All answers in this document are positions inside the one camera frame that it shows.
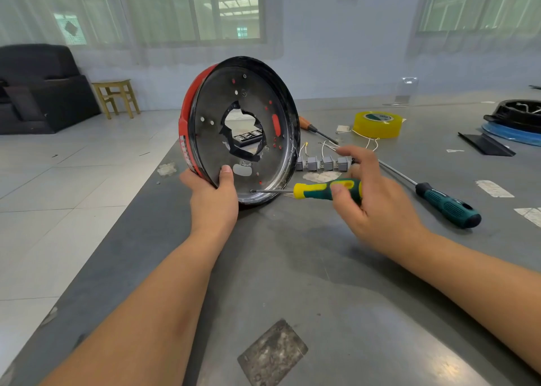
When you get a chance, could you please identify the black flat plate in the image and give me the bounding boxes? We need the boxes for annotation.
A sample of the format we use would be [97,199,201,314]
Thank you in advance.
[458,131,517,157]

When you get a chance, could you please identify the red round appliance base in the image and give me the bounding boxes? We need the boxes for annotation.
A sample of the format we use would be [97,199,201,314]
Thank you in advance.
[178,56,302,207]

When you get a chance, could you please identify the crumpled white tape piece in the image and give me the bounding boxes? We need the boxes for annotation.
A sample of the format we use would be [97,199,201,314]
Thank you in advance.
[303,171,343,184]

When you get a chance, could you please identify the orange handle screwdriver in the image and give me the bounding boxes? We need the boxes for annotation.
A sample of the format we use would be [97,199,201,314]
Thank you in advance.
[298,115,339,144]

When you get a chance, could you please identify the blue ring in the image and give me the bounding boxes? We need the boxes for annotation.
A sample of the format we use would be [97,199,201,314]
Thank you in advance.
[480,121,541,148]

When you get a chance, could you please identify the narrow white tape strip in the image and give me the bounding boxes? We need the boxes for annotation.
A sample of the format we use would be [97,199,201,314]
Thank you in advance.
[475,179,515,198]

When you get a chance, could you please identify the sheer white curtain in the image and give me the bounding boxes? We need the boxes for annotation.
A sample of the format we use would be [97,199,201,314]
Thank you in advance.
[407,0,541,57]
[0,0,284,63]

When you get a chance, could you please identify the wide white tape strips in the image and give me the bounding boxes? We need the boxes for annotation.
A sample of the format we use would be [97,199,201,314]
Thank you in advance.
[514,206,541,228]

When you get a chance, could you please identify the black remote control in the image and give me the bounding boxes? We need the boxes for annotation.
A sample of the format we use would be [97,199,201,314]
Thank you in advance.
[232,130,263,144]

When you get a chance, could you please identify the person's left forearm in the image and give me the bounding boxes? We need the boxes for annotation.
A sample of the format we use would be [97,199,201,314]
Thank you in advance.
[42,233,225,386]

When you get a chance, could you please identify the teal handle screwdriver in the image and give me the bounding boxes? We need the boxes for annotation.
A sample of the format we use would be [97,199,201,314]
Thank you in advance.
[379,160,483,229]

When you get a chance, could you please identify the person's right hand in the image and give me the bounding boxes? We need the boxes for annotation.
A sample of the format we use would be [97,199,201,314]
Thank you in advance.
[330,145,434,269]

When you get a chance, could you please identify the black round appliance part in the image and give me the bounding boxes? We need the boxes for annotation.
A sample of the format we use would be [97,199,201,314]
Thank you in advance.
[484,99,541,134]

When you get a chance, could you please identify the small wooden stool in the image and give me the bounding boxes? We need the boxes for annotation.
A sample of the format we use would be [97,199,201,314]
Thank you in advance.
[91,79,141,119]

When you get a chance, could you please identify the large barred window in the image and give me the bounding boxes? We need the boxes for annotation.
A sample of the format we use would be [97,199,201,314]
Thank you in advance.
[52,0,265,43]
[420,0,541,34]

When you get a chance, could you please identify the green yellow handle screwdriver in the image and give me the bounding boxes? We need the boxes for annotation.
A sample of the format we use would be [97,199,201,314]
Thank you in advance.
[251,177,363,202]

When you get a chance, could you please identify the black armchair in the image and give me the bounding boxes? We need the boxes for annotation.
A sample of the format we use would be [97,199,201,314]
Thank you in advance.
[0,44,101,136]

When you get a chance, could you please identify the person's right forearm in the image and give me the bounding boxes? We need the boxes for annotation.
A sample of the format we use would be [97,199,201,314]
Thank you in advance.
[406,233,541,374]

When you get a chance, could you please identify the yellow tape roll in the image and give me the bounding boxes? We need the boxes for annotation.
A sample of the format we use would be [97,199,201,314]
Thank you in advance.
[352,110,405,140]

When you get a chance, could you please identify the person's left hand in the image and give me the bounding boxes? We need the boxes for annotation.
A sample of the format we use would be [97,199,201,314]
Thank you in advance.
[179,164,240,246]

